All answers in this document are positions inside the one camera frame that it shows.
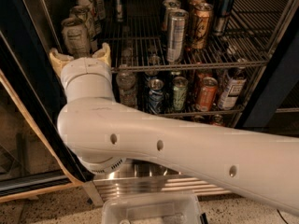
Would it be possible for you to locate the left orange can bottom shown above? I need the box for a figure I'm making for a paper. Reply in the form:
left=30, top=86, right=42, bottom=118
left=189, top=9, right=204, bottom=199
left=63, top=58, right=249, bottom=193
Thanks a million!
left=192, top=115, right=206, bottom=123

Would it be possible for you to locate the top wire shelf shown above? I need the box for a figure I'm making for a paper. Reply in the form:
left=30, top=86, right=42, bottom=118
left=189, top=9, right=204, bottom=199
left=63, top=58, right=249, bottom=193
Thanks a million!
left=99, top=0, right=289, bottom=73

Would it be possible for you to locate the clear water bottle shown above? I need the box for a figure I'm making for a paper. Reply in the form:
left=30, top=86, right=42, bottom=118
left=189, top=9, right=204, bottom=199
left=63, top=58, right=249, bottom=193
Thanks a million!
left=116, top=70, right=137, bottom=108

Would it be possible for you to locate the green can middle centre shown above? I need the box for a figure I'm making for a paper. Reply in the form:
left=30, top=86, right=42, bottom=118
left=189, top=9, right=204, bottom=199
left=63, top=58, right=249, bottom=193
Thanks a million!
left=172, top=77, right=188, bottom=111

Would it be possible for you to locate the stainless fridge base panel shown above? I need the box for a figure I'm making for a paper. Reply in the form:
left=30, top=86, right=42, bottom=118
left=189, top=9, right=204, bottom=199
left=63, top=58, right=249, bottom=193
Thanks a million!
left=83, top=160, right=231, bottom=206

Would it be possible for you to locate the front tall silver can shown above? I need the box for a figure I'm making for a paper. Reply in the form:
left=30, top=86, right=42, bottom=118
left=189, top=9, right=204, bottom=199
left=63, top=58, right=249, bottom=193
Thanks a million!
left=166, top=9, right=189, bottom=63

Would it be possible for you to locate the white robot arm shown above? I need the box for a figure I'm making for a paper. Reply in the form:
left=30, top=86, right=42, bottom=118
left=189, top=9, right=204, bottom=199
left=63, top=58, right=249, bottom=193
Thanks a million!
left=57, top=57, right=299, bottom=215

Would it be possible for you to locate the blue white can middle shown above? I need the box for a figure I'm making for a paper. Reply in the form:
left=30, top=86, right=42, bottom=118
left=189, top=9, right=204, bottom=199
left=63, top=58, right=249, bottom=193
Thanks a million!
left=148, top=78, right=164, bottom=114

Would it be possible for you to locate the dark tea bottle white label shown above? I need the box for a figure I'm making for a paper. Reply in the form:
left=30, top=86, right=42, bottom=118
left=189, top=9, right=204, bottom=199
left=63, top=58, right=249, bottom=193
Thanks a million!
left=217, top=66, right=247, bottom=110

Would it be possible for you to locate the black floor cable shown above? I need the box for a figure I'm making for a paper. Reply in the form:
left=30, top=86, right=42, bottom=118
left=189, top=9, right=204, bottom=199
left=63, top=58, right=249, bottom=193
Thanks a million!
left=276, top=209, right=289, bottom=224

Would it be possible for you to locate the right orange can bottom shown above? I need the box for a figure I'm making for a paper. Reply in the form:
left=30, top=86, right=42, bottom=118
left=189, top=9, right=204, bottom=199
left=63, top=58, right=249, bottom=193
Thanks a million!
left=210, top=115, right=225, bottom=126

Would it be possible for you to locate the orange can middle shelf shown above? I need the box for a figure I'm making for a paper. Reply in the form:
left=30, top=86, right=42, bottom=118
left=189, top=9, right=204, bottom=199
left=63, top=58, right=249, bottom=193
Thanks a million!
left=195, top=77, right=218, bottom=112

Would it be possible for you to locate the slim silver can back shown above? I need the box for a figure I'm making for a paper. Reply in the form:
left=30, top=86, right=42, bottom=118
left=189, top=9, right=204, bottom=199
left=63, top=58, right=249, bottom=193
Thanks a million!
left=112, top=0, right=126, bottom=22

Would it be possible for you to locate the wire shelf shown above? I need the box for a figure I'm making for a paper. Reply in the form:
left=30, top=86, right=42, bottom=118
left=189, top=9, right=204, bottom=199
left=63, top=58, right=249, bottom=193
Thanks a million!
left=138, top=64, right=260, bottom=119
left=99, top=0, right=289, bottom=73

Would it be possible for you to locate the glass fridge door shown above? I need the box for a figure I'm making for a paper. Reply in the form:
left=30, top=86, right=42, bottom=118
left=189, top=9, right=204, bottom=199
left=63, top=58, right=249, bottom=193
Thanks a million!
left=0, top=0, right=93, bottom=202

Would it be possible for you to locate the middle wire shelf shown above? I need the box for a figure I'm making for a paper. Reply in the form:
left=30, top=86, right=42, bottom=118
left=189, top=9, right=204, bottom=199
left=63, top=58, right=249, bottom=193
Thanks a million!
left=138, top=64, right=260, bottom=119

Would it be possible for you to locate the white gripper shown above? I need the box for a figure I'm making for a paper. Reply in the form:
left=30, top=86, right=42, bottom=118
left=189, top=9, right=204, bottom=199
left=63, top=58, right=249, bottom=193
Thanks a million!
left=50, top=43, right=112, bottom=89

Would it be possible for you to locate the front gold can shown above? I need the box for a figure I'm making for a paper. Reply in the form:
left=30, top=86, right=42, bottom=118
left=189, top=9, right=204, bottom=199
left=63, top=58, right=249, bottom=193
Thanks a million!
left=190, top=3, right=213, bottom=49

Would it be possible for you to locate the clear plastic bin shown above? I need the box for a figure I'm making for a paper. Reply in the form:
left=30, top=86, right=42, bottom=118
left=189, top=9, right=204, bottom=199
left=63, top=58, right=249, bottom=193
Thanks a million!
left=102, top=192, right=208, bottom=224

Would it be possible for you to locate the blue silver tall can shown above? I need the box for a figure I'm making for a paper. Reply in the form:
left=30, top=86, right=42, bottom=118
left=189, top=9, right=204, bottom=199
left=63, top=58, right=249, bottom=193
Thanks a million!
left=212, top=0, right=235, bottom=36

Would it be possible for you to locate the orange can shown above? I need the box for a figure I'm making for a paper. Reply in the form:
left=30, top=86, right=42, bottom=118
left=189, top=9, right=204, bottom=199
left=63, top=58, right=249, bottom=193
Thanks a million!
left=210, top=115, right=225, bottom=126
left=192, top=115, right=206, bottom=123

